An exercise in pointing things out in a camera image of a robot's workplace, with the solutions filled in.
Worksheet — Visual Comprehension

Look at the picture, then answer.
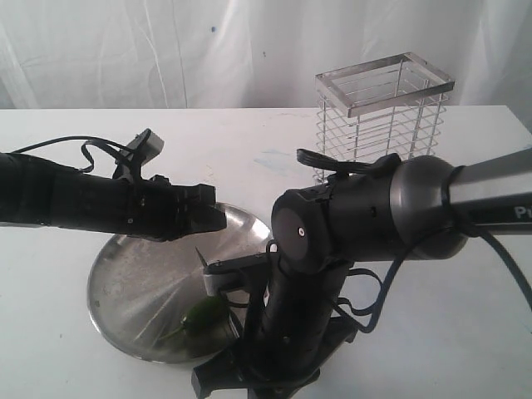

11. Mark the chrome wire utensil holder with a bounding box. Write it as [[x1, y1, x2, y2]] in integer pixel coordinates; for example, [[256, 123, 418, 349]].
[[315, 52, 455, 163]]

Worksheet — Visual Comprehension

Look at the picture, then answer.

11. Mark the white backdrop curtain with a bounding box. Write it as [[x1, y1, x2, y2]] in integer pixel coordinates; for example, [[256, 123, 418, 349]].
[[1, 1, 531, 109]]

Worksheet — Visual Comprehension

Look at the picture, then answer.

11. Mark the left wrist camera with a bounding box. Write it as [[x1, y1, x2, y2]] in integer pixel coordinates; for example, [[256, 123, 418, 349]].
[[121, 128, 165, 165]]

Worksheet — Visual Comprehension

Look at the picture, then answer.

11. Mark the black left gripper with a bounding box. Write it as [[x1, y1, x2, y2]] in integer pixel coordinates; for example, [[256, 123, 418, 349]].
[[111, 177, 227, 241]]

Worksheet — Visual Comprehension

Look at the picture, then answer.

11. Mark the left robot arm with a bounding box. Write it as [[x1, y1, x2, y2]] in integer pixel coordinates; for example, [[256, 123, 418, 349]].
[[1, 154, 227, 242]]

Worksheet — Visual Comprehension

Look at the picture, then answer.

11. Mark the black handled knife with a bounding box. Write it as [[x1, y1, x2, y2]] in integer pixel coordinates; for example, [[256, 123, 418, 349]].
[[195, 247, 242, 337]]

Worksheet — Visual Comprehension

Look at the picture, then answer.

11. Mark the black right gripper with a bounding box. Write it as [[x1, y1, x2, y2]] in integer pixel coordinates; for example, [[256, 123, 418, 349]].
[[191, 265, 350, 399]]

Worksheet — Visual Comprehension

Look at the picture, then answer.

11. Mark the green jalapeno pepper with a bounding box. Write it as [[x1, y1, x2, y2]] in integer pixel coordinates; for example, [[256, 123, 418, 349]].
[[159, 297, 229, 341]]

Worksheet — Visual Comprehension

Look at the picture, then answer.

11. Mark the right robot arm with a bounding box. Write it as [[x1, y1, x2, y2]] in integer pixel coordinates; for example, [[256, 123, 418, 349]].
[[191, 149, 531, 398]]

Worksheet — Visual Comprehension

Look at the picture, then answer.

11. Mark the round stainless steel plate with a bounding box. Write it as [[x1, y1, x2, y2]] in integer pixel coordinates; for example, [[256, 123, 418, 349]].
[[87, 204, 272, 364]]

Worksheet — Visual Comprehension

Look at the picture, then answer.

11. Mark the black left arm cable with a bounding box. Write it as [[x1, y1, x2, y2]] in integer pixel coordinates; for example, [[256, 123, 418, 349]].
[[12, 135, 134, 171]]

